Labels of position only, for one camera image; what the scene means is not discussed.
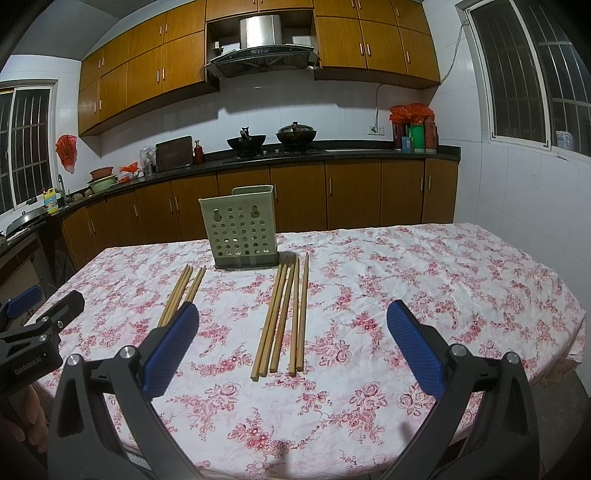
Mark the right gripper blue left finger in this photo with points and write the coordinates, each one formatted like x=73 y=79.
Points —
x=83 y=442

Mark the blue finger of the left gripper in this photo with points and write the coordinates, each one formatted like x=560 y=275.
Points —
x=16 y=307

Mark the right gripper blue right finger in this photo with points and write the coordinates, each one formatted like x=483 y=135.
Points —
x=483 y=424

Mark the person's left hand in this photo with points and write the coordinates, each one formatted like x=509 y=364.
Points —
x=23 y=423

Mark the yellow detergent bottle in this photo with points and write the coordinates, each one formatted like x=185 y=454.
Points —
x=50 y=201

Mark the green basin with red bowl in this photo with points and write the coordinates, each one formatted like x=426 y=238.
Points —
x=102 y=179

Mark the red plastic bag hanging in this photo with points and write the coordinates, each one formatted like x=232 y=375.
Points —
x=66 y=150

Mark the left barred window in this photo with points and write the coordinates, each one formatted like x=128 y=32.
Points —
x=25 y=153

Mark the barred window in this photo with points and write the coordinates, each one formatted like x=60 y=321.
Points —
x=25 y=153
x=536 y=81

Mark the small orange red bag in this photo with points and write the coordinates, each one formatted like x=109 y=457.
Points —
x=128 y=172

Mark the floral pink white tablecloth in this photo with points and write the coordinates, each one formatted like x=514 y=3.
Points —
x=356 y=404

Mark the dark cutting board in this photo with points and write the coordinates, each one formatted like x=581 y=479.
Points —
x=173 y=154

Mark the green perforated utensil holder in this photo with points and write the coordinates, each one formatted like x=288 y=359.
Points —
x=241 y=227

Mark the red bottle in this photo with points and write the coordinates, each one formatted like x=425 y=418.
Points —
x=198 y=153

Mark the black wok left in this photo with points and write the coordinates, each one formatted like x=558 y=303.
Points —
x=246 y=144

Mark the lower wooden base cabinets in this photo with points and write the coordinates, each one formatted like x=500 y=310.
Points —
x=307 y=197

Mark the green box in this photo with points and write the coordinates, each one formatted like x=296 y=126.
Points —
x=418 y=138

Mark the black lidded wok right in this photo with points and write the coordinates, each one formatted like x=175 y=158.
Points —
x=296 y=137

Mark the red bag on counter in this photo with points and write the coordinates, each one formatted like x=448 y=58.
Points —
x=403 y=117

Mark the steel range hood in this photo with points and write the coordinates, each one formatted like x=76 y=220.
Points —
x=261 y=42

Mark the right barred window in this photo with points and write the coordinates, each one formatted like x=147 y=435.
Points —
x=536 y=81

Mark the upper wooden wall cabinets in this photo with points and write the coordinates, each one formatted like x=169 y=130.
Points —
x=162 y=59

